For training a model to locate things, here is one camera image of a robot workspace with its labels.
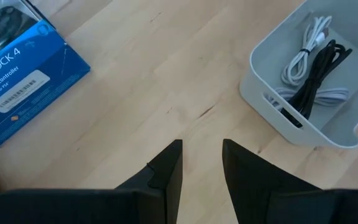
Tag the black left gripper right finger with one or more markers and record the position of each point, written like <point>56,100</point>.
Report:
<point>247,180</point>

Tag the grey plastic bin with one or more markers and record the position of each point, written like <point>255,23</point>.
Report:
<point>346,118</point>

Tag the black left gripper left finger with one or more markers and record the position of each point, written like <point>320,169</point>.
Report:
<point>166,174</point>

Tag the blue game controller box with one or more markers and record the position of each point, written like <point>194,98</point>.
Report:
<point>23,77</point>

